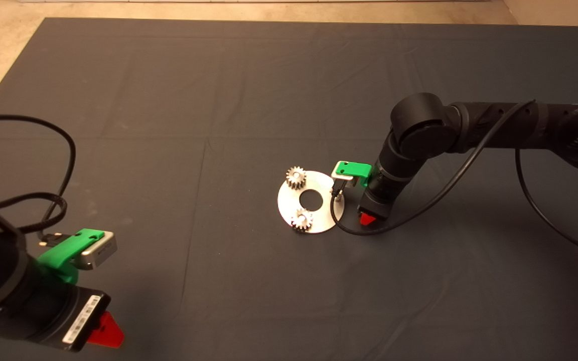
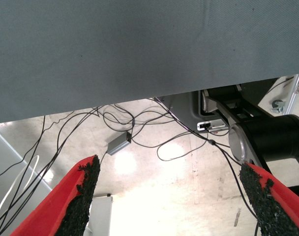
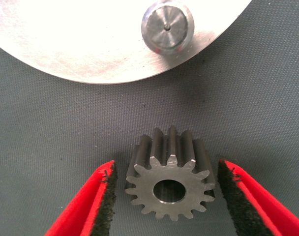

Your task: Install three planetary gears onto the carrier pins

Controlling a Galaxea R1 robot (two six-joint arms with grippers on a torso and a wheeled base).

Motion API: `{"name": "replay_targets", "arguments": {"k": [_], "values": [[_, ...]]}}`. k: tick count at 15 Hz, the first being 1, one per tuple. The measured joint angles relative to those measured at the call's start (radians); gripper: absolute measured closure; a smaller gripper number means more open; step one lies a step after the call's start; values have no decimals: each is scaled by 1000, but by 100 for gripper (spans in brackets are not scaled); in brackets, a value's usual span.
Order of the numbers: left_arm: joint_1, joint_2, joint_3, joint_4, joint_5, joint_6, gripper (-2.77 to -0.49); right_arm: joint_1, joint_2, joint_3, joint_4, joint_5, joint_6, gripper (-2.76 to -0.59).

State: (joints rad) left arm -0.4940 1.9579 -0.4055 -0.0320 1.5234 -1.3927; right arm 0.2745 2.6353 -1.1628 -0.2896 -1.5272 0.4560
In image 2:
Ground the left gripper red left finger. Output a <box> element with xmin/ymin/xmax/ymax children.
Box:
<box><xmin>10</xmin><ymin>154</ymin><xmax>101</xmax><ymax>236</ymax></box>

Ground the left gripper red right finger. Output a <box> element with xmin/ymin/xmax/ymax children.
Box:
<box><xmin>239</xmin><ymin>161</ymin><xmax>299</xmax><ymax>236</ymax></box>

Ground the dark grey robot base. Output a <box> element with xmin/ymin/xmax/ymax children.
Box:
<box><xmin>156</xmin><ymin>77</ymin><xmax>280</xmax><ymax>132</ymax></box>

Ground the white box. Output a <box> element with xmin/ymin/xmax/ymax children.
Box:
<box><xmin>87</xmin><ymin>194</ymin><xmax>113</xmax><ymax>236</ymax></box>

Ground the black robot torso column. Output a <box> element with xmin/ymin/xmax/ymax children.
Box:
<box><xmin>201</xmin><ymin>83</ymin><xmax>299</xmax><ymax>195</ymax></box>

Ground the grey power box red light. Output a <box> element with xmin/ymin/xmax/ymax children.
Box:
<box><xmin>107</xmin><ymin>131</ymin><xmax>132</xmax><ymax>156</ymax></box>

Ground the black caster wheel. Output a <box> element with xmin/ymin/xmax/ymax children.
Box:
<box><xmin>271</xmin><ymin>99</ymin><xmax>286</xmax><ymax>113</ymax></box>

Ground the aluminium table brace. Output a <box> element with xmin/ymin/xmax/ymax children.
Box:
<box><xmin>284</xmin><ymin>72</ymin><xmax>299</xmax><ymax>114</ymax></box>

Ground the dark grey table cloth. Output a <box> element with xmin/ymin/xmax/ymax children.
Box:
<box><xmin>0</xmin><ymin>0</ymin><xmax>299</xmax><ymax>124</ymax></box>

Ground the white floor cable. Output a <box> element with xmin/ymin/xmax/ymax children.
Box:
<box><xmin>0</xmin><ymin>154</ymin><xmax>40</xmax><ymax>222</ymax></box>

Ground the thin black floor cable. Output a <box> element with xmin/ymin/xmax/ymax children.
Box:
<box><xmin>0</xmin><ymin>115</ymin><xmax>46</xmax><ymax>181</ymax></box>
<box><xmin>0</xmin><ymin>107</ymin><xmax>101</xmax><ymax>236</ymax></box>

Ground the black cable with ferrite bead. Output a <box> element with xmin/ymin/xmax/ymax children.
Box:
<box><xmin>153</xmin><ymin>97</ymin><xmax>260</xmax><ymax>236</ymax></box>

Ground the tangled black floor cable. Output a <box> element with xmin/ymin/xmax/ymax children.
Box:
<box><xmin>90</xmin><ymin>103</ymin><xmax>184</xmax><ymax>148</ymax></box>

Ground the looped black floor cable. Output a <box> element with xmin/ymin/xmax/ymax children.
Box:
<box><xmin>156</xmin><ymin>131</ymin><xmax>209</xmax><ymax>162</ymax></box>

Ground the long black floor cable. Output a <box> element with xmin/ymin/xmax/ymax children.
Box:
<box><xmin>265</xmin><ymin>76</ymin><xmax>295</xmax><ymax>95</ymax></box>

